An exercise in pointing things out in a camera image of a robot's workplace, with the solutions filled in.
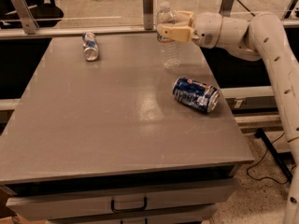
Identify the metal bracket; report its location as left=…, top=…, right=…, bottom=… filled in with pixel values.
left=220, top=0, right=234, bottom=17
left=10, top=0, right=39, bottom=35
left=142, top=0, right=153, bottom=30

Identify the blue silver soda can far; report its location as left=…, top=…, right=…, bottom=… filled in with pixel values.
left=82, top=32, right=99, bottom=62

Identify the black drawer handle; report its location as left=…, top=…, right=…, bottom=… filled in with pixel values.
left=110, top=197, right=148, bottom=214

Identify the grey table drawer upper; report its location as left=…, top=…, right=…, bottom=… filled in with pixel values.
left=7, top=178, right=238, bottom=220

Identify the black office chair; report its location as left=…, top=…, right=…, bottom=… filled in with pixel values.
left=0, top=0, right=64, bottom=29

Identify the black stand leg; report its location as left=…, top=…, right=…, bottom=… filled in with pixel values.
left=255, top=128, right=292, bottom=183

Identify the blue soda can right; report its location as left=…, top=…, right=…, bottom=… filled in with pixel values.
left=172, top=77, right=220, bottom=114

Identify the metal bracket left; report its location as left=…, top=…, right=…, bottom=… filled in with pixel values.
left=10, top=0, right=39, bottom=35

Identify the clear plastic water bottle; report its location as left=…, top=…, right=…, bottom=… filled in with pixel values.
left=156, top=1, right=180, bottom=69

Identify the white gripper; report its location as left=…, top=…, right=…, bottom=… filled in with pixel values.
left=157, top=10, right=222, bottom=49

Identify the black cable on floor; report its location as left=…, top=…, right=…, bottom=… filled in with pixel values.
left=246, top=131, right=297, bottom=186

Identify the grey lower drawer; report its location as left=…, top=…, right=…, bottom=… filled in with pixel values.
left=48, top=204, right=217, bottom=224

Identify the metal bracket right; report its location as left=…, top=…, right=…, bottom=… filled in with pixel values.
left=220, top=0, right=234, bottom=17

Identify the clear acrylic barrier panel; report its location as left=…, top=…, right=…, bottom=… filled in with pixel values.
left=6, top=0, right=297, bottom=28

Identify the metal bracket middle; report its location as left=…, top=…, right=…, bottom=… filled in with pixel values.
left=142, top=0, right=153, bottom=30

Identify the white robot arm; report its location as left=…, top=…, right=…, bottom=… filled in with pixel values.
left=156, top=11, right=299, bottom=224

